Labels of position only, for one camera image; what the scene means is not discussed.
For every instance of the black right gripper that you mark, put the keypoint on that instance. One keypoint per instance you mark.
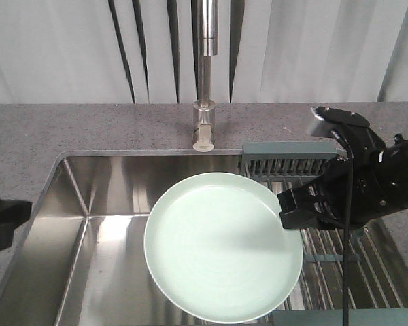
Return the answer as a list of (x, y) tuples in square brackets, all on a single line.
[(299, 205)]

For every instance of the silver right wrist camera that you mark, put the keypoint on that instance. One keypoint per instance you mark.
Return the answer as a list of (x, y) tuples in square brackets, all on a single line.
[(326, 119)]

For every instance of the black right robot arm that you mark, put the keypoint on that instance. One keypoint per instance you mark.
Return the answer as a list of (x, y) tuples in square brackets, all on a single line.
[(348, 195)]

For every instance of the light green round plate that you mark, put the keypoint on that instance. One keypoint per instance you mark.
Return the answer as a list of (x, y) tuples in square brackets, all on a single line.
[(215, 247)]

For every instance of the stainless steel faucet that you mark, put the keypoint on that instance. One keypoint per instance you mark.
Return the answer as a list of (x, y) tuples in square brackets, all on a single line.
[(207, 46)]

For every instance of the stainless steel sink basin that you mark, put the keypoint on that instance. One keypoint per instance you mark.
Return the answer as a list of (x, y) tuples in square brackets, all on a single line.
[(82, 262)]

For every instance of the white pleated curtain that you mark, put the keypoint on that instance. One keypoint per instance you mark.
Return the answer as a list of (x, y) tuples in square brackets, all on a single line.
[(175, 51)]

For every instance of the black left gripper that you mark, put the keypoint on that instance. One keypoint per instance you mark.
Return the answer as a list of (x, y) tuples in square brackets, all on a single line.
[(13, 213)]

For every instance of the teal and steel dish rack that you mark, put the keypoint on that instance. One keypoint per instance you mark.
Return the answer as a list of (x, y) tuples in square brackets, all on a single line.
[(343, 271)]

